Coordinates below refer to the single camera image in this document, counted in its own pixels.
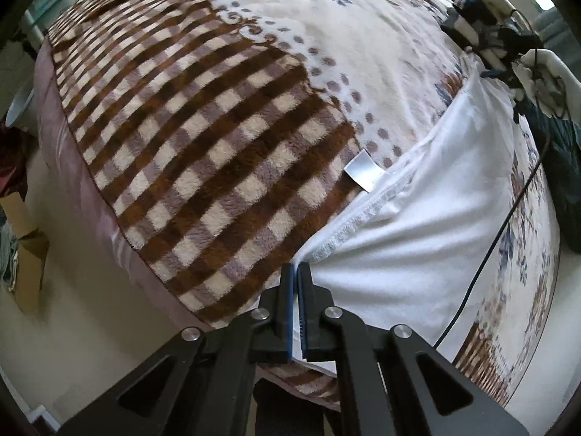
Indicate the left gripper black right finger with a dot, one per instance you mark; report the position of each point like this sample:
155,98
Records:
392,382

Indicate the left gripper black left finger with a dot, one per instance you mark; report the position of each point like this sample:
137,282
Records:
198,383

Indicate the mauve bed sheet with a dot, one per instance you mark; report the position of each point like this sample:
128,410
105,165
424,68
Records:
201,165

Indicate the dark teal velvet garment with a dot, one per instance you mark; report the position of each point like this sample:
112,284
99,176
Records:
559,139

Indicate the cardboard box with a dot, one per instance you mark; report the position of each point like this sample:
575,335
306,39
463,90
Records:
28,260

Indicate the floral and checked fleece blanket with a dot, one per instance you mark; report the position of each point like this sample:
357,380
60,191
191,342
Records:
392,72

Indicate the white cloth garment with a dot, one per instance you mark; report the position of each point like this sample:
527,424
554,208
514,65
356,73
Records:
409,252

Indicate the white gloved right hand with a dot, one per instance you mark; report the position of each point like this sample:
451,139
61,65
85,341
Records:
549,84

